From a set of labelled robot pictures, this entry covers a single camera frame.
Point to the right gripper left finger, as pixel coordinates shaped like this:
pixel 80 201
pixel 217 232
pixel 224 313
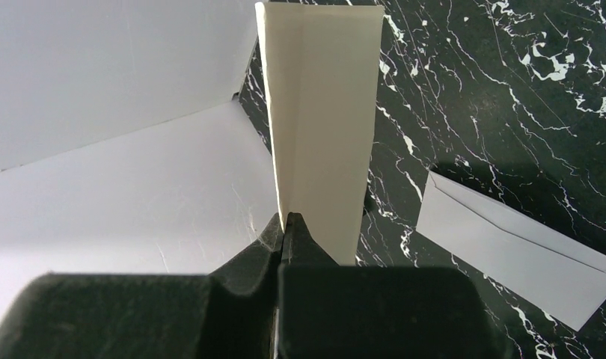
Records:
pixel 228 313

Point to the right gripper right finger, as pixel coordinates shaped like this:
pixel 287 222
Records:
pixel 332 311

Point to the cream letter paper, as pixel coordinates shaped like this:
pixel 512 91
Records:
pixel 320 72

